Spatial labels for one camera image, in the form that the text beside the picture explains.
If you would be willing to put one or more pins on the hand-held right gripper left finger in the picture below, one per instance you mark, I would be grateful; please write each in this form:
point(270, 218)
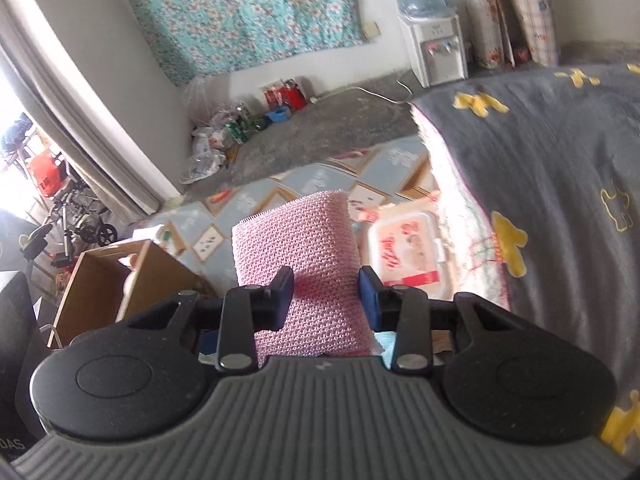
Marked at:
point(282, 296)

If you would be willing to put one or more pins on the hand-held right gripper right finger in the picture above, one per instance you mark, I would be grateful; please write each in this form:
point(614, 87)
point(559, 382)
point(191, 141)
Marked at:
point(371, 300)

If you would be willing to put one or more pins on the pink knit cloth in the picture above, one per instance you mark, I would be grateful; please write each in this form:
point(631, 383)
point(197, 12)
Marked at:
point(300, 240)

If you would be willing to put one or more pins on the brown cardboard box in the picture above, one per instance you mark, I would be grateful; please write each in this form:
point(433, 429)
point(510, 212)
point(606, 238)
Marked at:
point(160, 272)

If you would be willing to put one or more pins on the pink white wet wipes pack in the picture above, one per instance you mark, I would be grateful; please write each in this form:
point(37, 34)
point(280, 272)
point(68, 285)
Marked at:
point(405, 245)

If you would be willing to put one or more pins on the folded wheelchair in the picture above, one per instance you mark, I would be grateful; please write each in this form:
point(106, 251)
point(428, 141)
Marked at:
point(75, 215)

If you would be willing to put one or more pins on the pile of trash bags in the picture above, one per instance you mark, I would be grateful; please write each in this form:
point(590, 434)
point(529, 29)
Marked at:
point(215, 140)

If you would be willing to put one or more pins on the small blue basin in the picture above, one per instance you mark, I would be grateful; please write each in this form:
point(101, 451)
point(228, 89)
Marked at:
point(277, 115)

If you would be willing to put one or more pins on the red plastic bag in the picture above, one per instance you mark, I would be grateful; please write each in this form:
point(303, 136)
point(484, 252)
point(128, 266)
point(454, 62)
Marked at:
point(45, 172)

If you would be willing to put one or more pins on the red carton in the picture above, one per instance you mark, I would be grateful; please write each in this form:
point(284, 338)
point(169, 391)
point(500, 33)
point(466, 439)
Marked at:
point(285, 94)

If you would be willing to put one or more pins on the blue hanging garment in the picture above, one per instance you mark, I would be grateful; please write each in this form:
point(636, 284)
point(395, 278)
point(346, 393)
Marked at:
point(12, 135)

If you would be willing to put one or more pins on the grey printed blanket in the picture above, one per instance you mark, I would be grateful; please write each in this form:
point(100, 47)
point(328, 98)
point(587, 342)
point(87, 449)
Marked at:
point(550, 160)

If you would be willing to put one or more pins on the white water dispenser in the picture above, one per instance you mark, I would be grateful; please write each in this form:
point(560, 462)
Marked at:
point(435, 50)

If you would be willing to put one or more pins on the grey white curtain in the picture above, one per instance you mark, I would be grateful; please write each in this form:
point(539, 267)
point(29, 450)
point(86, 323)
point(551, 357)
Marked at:
point(75, 85)

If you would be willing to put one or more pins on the teal floral hanging cloth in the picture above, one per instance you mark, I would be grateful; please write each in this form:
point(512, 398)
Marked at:
point(240, 15)

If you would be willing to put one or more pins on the floral rolled mat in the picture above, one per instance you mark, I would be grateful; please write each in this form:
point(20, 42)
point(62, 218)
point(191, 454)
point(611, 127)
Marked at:
point(485, 15)

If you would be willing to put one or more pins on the checked rolled mat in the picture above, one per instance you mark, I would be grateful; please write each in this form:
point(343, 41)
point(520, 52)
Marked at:
point(535, 10)

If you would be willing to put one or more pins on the wall socket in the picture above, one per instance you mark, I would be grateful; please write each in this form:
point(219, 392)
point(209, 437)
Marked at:
point(371, 29)

